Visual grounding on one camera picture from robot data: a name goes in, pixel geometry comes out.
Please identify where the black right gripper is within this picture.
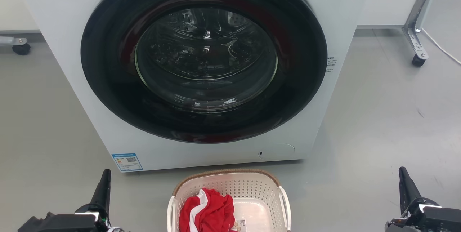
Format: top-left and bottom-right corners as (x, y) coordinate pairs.
(399, 167), (461, 232)

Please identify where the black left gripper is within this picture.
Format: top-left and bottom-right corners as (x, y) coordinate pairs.
(18, 169), (111, 232)

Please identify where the white perforated laundry basket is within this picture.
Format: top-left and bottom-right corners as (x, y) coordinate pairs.
(167, 169), (292, 232)

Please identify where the blue energy label sticker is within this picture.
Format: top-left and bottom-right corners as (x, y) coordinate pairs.
(111, 153), (143, 172)

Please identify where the red and white garment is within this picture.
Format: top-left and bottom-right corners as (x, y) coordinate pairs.
(179, 188), (235, 232)

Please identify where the black round washer door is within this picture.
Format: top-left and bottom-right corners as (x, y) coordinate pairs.
(81, 0), (328, 144)

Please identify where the white front-load washing machine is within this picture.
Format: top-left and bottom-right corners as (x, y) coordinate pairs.
(13, 0), (373, 172)

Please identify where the thin white cable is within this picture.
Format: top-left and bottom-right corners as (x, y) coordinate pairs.
(421, 27), (461, 65)

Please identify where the long grey metal frame leg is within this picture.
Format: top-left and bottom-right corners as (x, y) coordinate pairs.
(402, 0), (443, 60)

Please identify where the short grey metal frame leg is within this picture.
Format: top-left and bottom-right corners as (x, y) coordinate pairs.
(0, 36), (28, 46)

